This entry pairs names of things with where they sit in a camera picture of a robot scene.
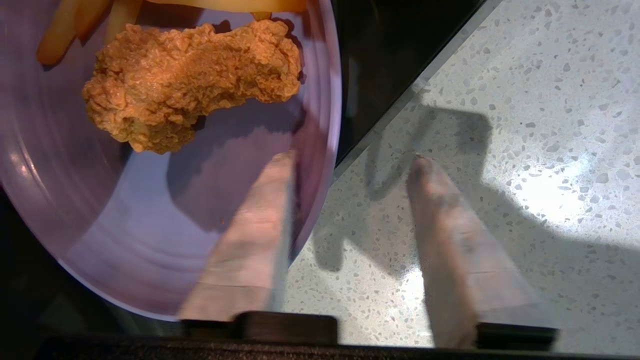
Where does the long french fry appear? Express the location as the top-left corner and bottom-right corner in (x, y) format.
(36, 0), (85, 67)

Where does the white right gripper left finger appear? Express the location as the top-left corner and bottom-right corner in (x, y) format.
(177, 150), (340, 343)

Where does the fried chicken piece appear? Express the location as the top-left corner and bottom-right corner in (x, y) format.
(82, 20), (304, 155)

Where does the short french fry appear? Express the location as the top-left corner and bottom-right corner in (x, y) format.
(104, 0), (144, 45)

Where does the purple plate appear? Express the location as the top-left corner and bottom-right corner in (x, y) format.
(0, 0), (344, 322)

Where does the silver microwave oven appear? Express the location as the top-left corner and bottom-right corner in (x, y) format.
(0, 0), (501, 346)

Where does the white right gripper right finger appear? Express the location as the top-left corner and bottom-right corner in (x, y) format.
(406, 156), (560, 351)

